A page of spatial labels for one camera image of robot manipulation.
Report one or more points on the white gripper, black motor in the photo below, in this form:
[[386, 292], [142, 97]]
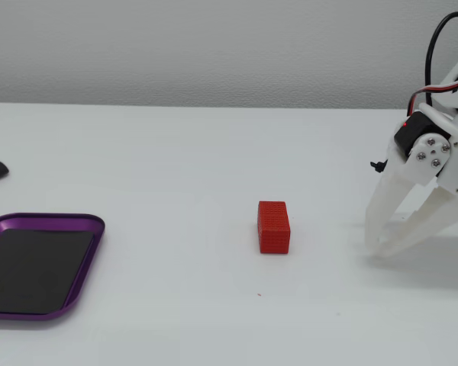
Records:
[[430, 152]]

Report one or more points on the red perforated block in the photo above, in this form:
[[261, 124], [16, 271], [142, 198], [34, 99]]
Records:
[[274, 232]]

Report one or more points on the black zip tie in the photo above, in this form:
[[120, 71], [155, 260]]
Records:
[[379, 165]]

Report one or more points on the purple metal tray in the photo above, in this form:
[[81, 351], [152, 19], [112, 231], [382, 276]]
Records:
[[42, 221]]

